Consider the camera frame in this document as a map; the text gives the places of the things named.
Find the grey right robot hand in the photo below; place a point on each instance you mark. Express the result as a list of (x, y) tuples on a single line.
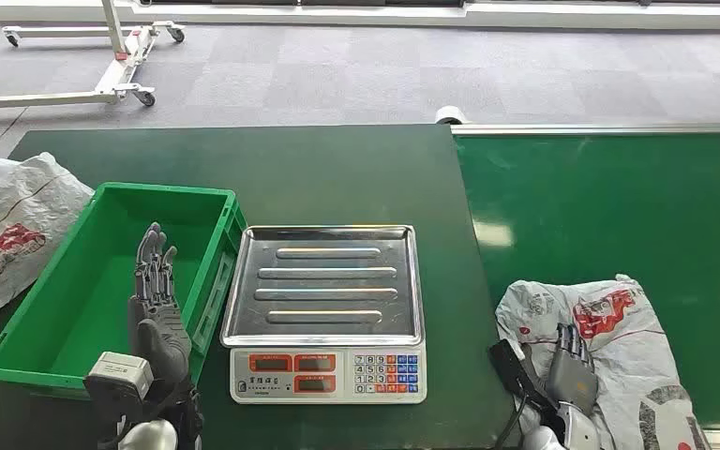
[(572, 376)]

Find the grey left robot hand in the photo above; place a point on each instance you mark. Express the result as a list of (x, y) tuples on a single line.
[(161, 335)]

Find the white package with grey letters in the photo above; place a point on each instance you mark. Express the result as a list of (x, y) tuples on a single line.
[(621, 348)]

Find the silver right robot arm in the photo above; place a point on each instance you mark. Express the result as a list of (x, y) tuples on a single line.
[(574, 432)]

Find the white package with red print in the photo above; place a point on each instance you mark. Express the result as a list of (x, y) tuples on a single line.
[(6, 236)]

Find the white conveyor roller end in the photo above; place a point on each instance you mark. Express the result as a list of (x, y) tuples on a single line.
[(450, 115)]

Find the green plastic crate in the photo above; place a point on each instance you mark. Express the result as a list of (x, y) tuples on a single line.
[(93, 292)]

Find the white scale with steel tray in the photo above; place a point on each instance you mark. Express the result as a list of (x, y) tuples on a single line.
[(326, 310)]

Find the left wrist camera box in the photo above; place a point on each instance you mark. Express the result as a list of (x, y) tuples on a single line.
[(121, 372)]

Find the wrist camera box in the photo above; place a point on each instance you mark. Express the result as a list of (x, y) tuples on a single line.
[(515, 369), (121, 372)]

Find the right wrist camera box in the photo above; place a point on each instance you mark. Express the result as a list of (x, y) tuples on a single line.
[(515, 369)]

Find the white wheeled metal frame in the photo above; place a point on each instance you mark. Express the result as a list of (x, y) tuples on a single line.
[(118, 62)]

